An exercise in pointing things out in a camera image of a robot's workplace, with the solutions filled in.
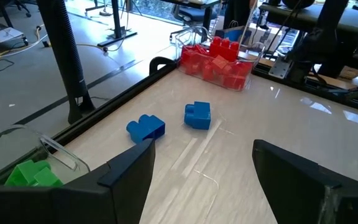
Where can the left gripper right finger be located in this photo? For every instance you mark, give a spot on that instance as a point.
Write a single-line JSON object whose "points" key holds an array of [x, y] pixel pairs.
{"points": [[306, 199]]}

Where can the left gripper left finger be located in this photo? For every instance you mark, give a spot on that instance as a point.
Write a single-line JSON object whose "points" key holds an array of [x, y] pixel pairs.
{"points": [[104, 202]]}

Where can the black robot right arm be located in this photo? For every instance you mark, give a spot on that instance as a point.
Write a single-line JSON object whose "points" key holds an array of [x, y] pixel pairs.
{"points": [[328, 18]]}

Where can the clear plastic bin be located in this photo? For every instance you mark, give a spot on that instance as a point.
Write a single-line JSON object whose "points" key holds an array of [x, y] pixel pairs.
{"points": [[57, 149], [185, 37]]}

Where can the blue toy block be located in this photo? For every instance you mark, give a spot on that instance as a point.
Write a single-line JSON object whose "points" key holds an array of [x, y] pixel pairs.
{"points": [[199, 116], [149, 129]]}

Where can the black corrugated stand pole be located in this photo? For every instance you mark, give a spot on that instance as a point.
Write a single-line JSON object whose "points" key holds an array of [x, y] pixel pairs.
{"points": [[64, 46]]}

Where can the black flat-base stand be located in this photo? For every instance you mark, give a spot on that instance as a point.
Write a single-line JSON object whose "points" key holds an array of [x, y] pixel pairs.
{"points": [[116, 15]]}

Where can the white paper sheet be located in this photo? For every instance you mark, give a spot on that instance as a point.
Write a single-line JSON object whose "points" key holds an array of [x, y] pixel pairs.
{"points": [[5, 34]]}

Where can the person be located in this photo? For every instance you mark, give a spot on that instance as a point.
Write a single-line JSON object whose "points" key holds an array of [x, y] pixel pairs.
{"points": [[236, 12]]}

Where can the blue office chair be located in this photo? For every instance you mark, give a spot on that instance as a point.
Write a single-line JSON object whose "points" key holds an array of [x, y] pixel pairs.
{"points": [[194, 14]]}

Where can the black office chair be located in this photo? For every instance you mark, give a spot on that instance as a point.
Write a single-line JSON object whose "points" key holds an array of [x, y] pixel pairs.
{"points": [[14, 6]]}

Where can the black table frame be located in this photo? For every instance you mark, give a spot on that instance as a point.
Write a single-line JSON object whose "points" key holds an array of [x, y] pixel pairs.
{"points": [[120, 99]]}

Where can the silver mounting bracket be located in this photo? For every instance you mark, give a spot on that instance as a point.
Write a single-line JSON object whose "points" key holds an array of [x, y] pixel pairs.
{"points": [[280, 67]]}

